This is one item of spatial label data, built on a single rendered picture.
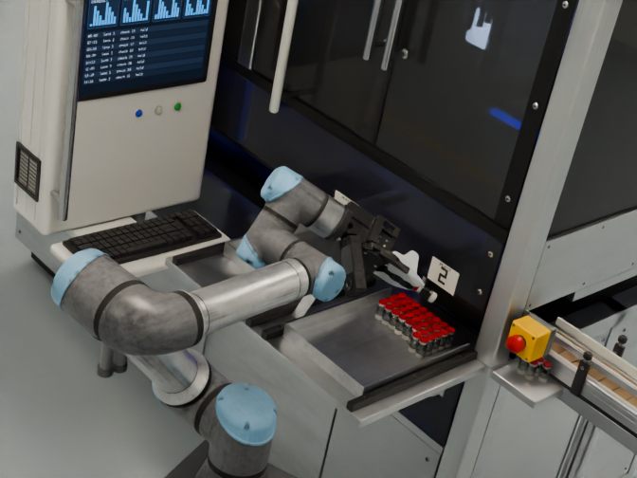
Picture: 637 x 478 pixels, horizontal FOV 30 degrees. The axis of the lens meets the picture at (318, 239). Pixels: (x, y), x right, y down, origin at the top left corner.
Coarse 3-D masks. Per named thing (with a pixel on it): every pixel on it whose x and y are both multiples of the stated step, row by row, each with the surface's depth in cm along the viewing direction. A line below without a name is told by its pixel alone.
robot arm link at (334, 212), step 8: (328, 200) 229; (336, 200) 226; (328, 208) 223; (336, 208) 224; (344, 208) 226; (320, 216) 223; (328, 216) 223; (336, 216) 224; (312, 224) 229; (320, 224) 224; (328, 224) 224; (336, 224) 224; (320, 232) 225; (328, 232) 224
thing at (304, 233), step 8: (296, 232) 308; (304, 232) 309; (312, 232) 310; (232, 240) 292; (240, 240) 294; (304, 240) 306; (312, 240) 306; (320, 240) 307; (336, 240) 308; (224, 248) 292; (232, 248) 289; (320, 248) 303; (328, 248) 304; (336, 248) 305; (232, 256) 290; (328, 256) 301; (336, 256) 301; (240, 264) 288
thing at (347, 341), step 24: (336, 312) 276; (360, 312) 281; (288, 336) 265; (312, 336) 269; (336, 336) 270; (360, 336) 272; (384, 336) 274; (336, 360) 262; (360, 360) 264; (384, 360) 265; (408, 360) 267; (432, 360) 264; (360, 384) 250; (384, 384) 255
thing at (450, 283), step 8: (432, 264) 277; (440, 264) 275; (432, 272) 277; (440, 272) 275; (448, 272) 273; (456, 272) 272; (432, 280) 278; (448, 280) 274; (456, 280) 272; (448, 288) 274
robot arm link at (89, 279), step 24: (72, 264) 195; (96, 264) 194; (72, 288) 193; (96, 288) 191; (120, 288) 190; (72, 312) 194; (96, 312) 189; (96, 336) 193; (144, 360) 210; (168, 360) 214; (192, 360) 222; (168, 384) 219; (192, 384) 222; (216, 384) 226; (168, 408) 232; (192, 408) 225
